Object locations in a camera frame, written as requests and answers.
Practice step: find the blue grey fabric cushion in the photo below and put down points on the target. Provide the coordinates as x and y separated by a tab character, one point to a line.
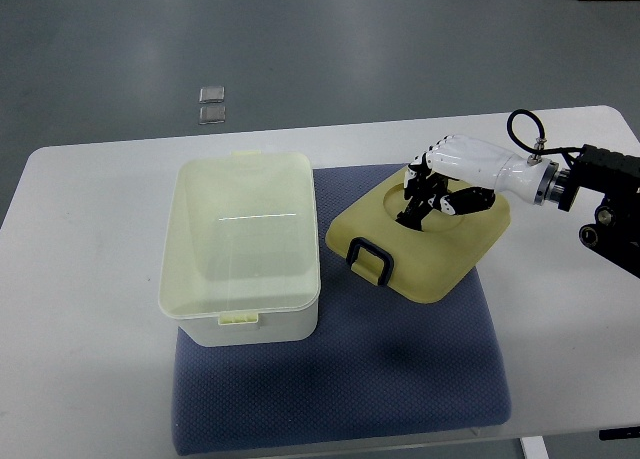
376	365

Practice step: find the yellow storage box lid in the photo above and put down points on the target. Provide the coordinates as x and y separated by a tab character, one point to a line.
422	265

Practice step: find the black bracket under table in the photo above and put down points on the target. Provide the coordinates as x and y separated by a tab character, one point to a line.
619	433

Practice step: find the white storage box base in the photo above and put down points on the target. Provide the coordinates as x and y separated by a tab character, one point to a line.
241	258

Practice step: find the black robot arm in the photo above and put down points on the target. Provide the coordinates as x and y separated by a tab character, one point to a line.
614	232

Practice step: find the upper metal floor plate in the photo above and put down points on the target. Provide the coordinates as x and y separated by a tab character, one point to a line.
211	94

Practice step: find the white table leg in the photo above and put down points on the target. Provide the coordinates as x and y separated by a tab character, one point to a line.
534	447

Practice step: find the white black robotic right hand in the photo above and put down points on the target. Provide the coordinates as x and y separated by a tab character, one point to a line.
460	175

